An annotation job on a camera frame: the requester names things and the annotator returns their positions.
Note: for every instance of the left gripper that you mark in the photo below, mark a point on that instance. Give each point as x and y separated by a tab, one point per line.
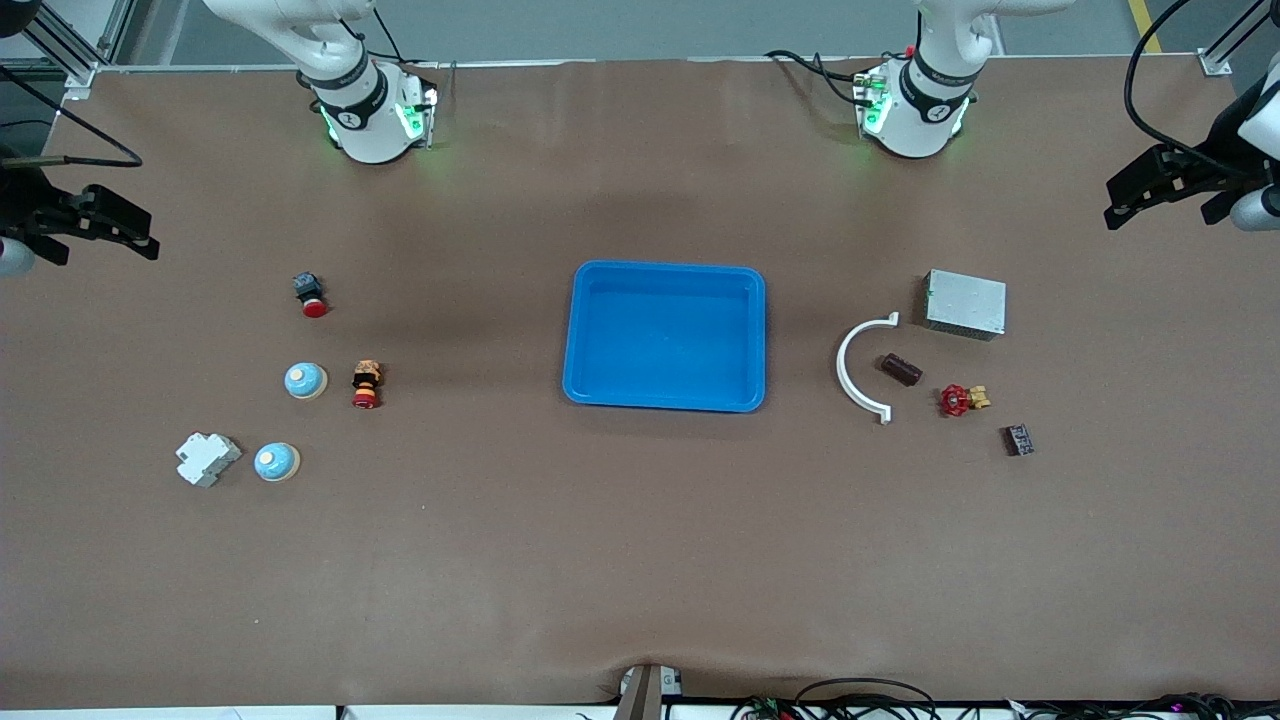
1206	168

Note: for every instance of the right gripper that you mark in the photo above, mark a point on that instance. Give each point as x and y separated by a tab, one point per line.
26	205

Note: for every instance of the blue dome call bell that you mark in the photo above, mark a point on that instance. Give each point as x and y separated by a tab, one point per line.
305	380
277	462

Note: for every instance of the small black block capacitor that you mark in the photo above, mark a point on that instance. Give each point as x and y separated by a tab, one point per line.
1019	440

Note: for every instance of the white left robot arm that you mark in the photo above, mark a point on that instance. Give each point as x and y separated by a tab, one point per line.
930	100

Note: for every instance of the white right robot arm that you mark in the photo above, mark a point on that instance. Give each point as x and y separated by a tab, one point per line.
350	110

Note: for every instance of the red button black base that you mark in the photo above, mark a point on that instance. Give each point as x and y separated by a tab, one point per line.
308	290

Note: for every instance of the grey metal box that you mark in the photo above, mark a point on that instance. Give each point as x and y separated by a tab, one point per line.
965	305

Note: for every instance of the white circuit breaker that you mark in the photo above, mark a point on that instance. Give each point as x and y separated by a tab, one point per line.
207	458

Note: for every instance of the red handwheel brass valve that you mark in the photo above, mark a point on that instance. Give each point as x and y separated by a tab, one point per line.
956	400

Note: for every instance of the red button orange yellow base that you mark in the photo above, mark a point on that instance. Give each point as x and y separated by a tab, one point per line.
366	385

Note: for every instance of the brown cylinder part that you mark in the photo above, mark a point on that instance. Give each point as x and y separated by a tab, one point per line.
900	369

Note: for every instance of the white curved plastic arc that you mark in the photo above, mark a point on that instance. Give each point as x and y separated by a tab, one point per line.
840	368

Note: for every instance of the blue plastic tray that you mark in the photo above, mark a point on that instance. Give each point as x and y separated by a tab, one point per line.
665	335

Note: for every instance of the metal table edge clamp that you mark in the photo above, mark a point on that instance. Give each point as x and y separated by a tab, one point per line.
645	695

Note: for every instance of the aluminium frame profile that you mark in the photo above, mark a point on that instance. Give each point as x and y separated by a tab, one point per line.
1215	62
60	45

